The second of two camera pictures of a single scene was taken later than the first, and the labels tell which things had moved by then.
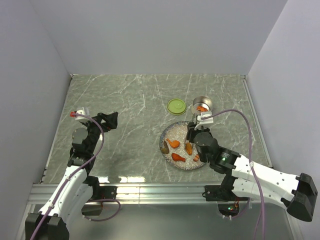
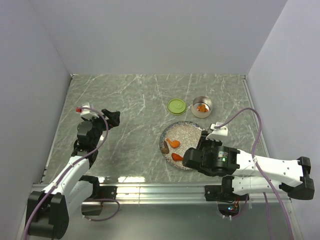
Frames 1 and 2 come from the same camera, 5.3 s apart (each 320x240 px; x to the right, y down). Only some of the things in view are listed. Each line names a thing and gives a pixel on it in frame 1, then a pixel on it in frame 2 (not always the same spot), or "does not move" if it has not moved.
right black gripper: (191, 132) to (203, 140)
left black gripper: (110, 120) does not move
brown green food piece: (165, 149) does not move
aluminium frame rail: (130, 193) does not move
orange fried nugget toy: (189, 148) to (203, 108)
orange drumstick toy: (176, 157) does not move
